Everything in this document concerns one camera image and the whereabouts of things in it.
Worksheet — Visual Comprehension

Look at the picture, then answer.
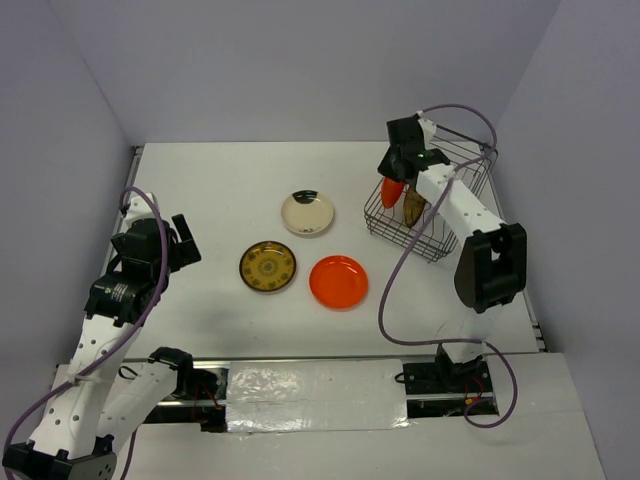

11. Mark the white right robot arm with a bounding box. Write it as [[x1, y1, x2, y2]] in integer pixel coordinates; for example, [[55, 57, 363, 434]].
[[378, 112, 527, 391]]

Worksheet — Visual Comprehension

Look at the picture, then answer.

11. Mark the aluminium table edge rail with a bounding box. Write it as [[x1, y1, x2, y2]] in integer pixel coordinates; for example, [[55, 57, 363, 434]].
[[118, 146, 144, 211]]

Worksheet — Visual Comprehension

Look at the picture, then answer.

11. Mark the cream plate floral print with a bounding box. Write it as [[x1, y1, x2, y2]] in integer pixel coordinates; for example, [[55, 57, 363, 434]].
[[280, 190, 335, 237]]

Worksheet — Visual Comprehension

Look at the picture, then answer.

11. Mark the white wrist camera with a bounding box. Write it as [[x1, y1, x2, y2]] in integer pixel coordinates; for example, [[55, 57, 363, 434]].
[[417, 112, 437, 147], [121, 194, 155, 228]]

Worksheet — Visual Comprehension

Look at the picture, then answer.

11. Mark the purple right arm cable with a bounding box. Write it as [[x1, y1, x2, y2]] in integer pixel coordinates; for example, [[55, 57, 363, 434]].
[[377, 103, 519, 429]]

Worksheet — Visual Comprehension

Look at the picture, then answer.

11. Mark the yellow patterned plate brown rim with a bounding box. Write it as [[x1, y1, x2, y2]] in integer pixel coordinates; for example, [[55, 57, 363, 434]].
[[403, 187, 427, 228]]

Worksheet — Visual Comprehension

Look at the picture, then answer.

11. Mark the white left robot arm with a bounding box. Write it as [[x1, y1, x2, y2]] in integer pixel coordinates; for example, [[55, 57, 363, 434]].
[[2, 214, 201, 479]]

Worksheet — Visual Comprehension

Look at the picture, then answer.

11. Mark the grey wire dish rack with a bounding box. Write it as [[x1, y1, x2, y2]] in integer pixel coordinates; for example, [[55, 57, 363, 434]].
[[360, 124, 499, 264]]

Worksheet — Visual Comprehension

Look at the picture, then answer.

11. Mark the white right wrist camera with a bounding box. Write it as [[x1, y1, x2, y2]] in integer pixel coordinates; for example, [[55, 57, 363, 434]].
[[417, 112, 437, 147]]

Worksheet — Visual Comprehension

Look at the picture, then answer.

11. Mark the orange plate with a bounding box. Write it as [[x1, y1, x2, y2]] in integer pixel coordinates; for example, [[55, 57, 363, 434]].
[[308, 255, 369, 310], [380, 177, 404, 209]]

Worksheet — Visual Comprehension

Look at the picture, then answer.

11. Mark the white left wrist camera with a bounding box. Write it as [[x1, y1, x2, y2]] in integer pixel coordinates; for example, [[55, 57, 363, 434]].
[[121, 194, 155, 228]]

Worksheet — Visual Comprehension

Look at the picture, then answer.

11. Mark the silver foil tape cover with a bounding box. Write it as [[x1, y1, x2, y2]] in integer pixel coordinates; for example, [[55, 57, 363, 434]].
[[226, 359, 409, 433]]

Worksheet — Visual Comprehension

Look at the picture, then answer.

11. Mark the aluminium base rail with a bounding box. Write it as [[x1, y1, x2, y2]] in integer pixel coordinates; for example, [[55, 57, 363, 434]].
[[147, 358, 498, 430]]

